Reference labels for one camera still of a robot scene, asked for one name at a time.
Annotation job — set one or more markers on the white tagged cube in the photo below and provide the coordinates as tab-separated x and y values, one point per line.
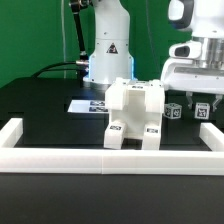
173	111
202	111

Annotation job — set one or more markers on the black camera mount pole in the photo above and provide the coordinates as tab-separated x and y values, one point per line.
76	6

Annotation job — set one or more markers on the white U-shaped fence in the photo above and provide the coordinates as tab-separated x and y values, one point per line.
86	161

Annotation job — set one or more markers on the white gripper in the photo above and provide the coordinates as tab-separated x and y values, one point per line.
184	75

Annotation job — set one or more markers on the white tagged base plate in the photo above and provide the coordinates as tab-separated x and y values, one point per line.
87	106

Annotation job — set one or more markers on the white chair seat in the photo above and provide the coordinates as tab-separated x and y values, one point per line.
135	120

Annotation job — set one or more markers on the white chair back frame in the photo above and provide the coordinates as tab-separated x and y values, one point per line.
146	95

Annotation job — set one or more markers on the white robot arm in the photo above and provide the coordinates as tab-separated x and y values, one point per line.
204	19

